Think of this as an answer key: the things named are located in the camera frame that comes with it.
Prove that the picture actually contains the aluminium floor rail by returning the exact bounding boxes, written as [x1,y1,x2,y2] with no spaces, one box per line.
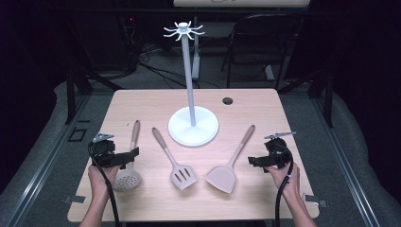
[0,94,93,227]
[309,94,383,227]

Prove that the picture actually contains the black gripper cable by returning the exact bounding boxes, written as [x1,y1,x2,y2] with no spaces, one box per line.
[87,142,122,227]
[273,142,295,227]

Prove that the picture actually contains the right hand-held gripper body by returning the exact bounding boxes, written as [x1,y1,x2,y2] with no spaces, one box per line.
[264,131,293,170]

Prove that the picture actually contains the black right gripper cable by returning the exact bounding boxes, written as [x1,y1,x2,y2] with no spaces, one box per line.
[273,142,295,227]

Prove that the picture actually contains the pink skimmer with brown handle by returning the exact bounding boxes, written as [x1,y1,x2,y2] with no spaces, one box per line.
[113,119,142,192]

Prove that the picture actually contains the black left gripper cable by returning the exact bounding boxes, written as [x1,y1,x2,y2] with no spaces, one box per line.
[87,142,122,227]

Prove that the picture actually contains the person's left hand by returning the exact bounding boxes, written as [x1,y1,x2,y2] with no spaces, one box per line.
[87,164,123,202]

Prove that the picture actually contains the person's right hand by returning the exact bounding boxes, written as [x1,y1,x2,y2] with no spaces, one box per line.
[264,162,302,202]

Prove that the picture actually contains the black frame leg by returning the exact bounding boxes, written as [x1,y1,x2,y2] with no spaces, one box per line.
[323,70,335,129]
[63,67,78,125]

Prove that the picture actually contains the white utensil rack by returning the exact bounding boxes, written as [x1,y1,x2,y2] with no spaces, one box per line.
[163,21,219,148]

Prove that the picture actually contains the black floor cables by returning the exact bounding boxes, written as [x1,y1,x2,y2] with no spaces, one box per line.
[137,44,222,90]

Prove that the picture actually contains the metal table bracket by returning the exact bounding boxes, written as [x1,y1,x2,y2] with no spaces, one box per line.
[61,194,87,205]
[302,192,329,209]

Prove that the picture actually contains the black folding chair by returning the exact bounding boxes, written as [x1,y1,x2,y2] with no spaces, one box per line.
[220,12,303,91]

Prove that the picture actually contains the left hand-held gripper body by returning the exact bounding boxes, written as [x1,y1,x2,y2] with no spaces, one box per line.
[88,132,127,169]

